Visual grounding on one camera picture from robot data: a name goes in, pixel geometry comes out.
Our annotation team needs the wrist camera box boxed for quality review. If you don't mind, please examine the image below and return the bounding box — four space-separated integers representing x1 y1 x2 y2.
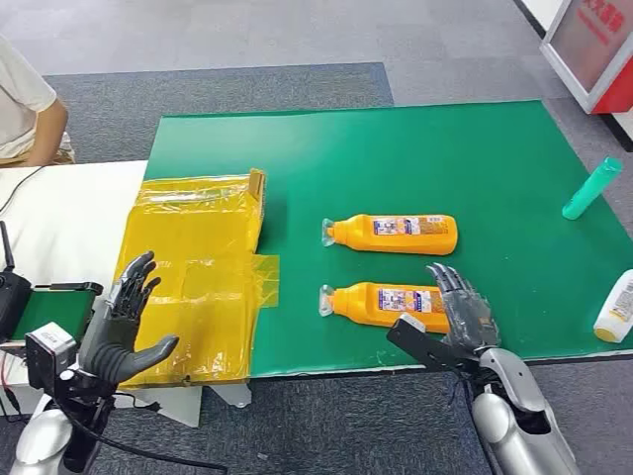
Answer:
386 313 478 376
25 321 79 389

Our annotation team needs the green plastic bottle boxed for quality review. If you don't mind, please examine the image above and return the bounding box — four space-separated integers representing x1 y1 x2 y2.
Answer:
561 156 624 222

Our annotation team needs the black controller with antenna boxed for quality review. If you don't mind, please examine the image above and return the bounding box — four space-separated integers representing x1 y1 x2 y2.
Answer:
0 221 33 343

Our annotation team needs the black camera cable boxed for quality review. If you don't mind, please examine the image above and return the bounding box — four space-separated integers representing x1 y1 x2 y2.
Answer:
61 392 229 475

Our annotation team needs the green mat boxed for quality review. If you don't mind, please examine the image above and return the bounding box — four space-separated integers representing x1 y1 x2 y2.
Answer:
144 99 633 380

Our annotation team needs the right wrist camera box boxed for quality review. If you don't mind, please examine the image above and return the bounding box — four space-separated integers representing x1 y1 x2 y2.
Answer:
386 313 478 376

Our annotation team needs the orange bottle with label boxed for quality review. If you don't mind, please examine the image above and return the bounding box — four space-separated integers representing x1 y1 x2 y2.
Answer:
318 281 451 334
321 213 459 257

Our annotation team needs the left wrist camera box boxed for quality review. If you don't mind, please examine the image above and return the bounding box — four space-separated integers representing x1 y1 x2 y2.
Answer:
25 321 79 389

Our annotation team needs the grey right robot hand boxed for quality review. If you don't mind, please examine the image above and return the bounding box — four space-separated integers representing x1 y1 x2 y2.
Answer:
427 262 502 356

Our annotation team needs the yellow taped cardboard box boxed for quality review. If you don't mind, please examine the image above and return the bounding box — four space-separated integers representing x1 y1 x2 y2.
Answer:
105 168 281 389

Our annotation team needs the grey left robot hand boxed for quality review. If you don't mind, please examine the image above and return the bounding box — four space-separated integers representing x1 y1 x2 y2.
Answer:
78 250 180 389

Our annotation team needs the thin black cable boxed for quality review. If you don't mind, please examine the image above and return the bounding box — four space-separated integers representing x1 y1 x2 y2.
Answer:
0 164 46 216

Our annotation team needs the red and white sign stand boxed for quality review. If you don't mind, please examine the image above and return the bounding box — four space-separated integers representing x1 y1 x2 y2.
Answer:
539 0 633 117

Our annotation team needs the person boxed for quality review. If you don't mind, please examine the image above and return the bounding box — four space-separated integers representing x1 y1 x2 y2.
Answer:
0 33 76 169

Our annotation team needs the white bottle with yellow cap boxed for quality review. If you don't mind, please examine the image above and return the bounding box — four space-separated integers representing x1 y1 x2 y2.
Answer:
593 268 633 344

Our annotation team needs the small green belt conveyor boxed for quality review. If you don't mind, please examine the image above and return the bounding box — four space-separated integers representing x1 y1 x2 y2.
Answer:
8 281 105 345

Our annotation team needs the white table base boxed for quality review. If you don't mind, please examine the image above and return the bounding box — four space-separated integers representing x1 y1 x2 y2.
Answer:
147 382 253 429

